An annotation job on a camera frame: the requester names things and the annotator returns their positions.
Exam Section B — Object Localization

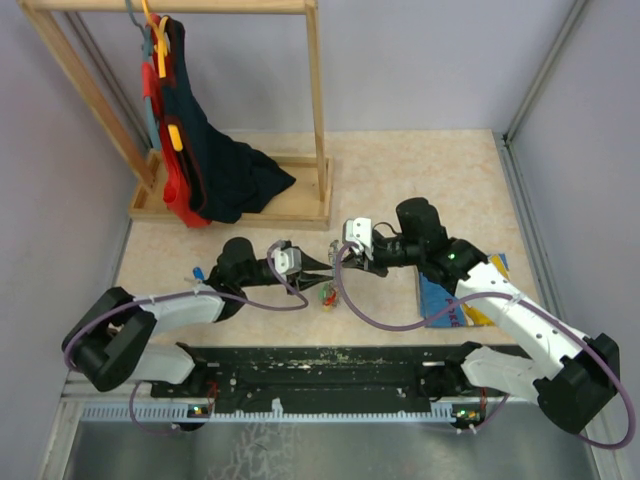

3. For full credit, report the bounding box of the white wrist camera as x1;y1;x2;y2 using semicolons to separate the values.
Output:
343;217;373;260
271;241;302;276

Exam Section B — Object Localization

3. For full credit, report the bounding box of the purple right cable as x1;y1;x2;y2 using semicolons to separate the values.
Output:
333;244;632;449

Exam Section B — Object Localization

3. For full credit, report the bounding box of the blue yellow booklet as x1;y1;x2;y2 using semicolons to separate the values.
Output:
418;253;510;328

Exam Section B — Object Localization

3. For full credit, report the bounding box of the red garment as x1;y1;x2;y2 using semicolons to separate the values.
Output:
140;14;214;229

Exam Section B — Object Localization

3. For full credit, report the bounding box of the wooden clothes rack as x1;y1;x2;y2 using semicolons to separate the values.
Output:
21;1;333;230

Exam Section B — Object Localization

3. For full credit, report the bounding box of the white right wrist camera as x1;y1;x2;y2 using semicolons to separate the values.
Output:
343;217;373;260

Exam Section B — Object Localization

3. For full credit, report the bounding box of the yellow hanger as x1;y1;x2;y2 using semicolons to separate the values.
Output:
141;1;170;136

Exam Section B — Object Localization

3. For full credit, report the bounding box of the dark navy garment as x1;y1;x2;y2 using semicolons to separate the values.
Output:
160;17;296;224

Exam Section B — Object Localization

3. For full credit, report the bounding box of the teal hanger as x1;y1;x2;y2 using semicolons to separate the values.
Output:
125;0;162;151

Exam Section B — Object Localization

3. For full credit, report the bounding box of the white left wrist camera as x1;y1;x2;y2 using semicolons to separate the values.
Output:
271;241;302;276

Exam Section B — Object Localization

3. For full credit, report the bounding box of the blue key tag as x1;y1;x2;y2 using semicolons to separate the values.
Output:
192;267;205;281

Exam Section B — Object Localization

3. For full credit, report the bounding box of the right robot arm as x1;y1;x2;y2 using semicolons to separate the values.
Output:
336;197;620;434

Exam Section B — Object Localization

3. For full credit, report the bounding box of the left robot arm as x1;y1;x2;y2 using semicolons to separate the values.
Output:
61;237;332;397

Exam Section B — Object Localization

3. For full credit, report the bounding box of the aluminium corner rail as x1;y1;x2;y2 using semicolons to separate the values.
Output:
501;0;591;146

